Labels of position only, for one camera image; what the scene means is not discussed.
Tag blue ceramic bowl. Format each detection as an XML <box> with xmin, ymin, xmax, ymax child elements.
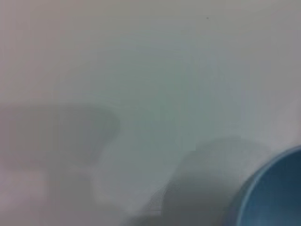
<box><xmin>227</xmin><ymin>145</ymin><xmax>301</xmax><ymax>226</ymax></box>

